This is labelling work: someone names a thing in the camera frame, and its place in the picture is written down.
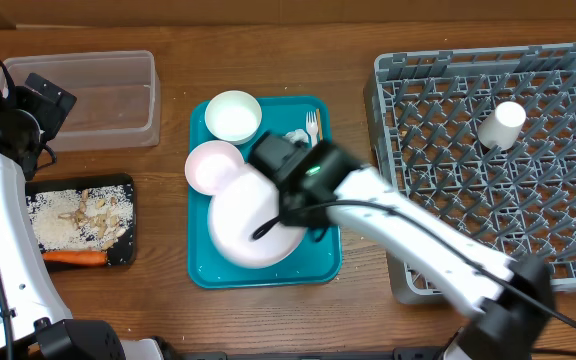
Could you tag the white plastic fork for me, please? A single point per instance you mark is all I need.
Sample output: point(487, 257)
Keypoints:
point(312, 128)

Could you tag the white napkin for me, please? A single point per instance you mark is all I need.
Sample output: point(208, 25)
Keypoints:
point(299, 137)

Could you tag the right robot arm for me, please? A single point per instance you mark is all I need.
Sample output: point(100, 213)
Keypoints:
point(509, 301)

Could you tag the orange carrot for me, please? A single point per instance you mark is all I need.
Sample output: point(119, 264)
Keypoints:
point(78, 258)

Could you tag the white bowl with peanuts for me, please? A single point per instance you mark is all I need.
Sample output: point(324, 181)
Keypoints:
point(211, 165)

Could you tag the clear plastic bin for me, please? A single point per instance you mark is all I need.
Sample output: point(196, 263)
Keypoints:
point(118, 97)

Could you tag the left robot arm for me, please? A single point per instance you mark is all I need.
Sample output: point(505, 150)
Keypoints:
point(35, 323)

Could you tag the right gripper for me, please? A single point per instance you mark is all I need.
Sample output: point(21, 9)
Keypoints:
point(300, 221)

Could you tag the white round plate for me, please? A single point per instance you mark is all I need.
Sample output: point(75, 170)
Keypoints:
point(246, 202)

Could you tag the black plastic tray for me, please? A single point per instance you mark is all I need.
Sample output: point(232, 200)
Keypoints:
point(124, 251)

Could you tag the pile of white rice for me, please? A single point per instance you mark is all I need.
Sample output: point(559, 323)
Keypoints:
point(43, 209)

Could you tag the wooden chopstick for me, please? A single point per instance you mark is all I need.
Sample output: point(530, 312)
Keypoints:
point(319, 124)

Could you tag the teal serving tray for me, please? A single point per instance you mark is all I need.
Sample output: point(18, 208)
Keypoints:
point(316, 260)

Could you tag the white paper cup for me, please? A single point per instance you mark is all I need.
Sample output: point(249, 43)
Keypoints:
point(503, 126)

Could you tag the grey dishwasher rack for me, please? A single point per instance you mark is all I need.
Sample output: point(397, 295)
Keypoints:
point(423, 111)

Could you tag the pile of peanuts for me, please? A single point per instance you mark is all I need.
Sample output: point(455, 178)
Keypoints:
point(97, 218)

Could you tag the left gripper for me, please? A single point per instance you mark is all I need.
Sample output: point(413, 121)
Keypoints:
point(51, 114)

